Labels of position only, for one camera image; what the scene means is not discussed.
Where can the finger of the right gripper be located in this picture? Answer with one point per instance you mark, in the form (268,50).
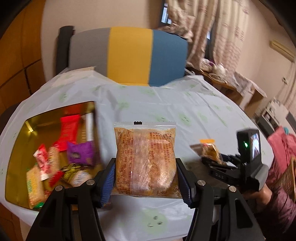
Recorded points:
(216,168)

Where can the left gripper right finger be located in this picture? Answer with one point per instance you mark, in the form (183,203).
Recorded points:
(220,214)

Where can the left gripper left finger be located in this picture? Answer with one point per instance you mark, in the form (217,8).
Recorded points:
(72,213)

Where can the orange peanut snack bag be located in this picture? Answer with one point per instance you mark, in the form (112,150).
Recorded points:
(207,148)

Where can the brown sesame paste packet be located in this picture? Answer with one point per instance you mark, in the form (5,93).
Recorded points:
(76,174)

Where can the yellow green cracker packet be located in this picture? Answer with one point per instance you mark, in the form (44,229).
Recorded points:
(35,187)

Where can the purple snack packet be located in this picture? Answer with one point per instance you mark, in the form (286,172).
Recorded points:
(82,153)

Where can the sesame stick squirrel packet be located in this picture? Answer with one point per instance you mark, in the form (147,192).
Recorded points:
(53,160)

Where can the red white candy packet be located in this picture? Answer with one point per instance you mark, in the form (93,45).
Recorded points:
(42,157)

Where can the clear brown pastry packet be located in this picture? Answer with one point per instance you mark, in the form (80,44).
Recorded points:
(145,163)

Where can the bright red snack packet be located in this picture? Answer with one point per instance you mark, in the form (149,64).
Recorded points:
(69,131)

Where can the red ornate candy packet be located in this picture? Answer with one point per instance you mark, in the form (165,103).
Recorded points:
(56,178)

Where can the person's right hand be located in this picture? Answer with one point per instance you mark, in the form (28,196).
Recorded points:
(262,198)

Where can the pink quilted jacket sleeve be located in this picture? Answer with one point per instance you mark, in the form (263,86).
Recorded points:
(281,181)

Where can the pale blue smiley tablecloth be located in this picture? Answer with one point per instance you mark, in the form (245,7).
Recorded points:
(198,109)

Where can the wooden side table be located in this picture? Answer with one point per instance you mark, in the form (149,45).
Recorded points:
(227,89)

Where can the gold tin box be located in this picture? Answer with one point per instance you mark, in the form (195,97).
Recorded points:
(44,128)

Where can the round woven tray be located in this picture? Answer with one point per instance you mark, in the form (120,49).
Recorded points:
(216,78)

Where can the white teapot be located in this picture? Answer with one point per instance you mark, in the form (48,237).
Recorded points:
(219,69)

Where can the patterned tissue box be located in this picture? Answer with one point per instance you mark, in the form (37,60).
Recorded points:
(206,65)

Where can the grey yellow blue chair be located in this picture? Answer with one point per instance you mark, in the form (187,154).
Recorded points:
(130,55)

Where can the beige patterned curtain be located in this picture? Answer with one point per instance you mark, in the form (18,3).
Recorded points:
(227,20)

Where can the wooden panel cabinet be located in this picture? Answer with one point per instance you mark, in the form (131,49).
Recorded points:
(22,71)

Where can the black rolled mat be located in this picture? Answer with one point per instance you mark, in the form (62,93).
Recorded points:
(62,48)

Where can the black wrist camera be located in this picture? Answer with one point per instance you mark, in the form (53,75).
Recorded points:
(249,146)

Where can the wall air conditioner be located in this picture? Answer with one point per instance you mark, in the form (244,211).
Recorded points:
(282,49)

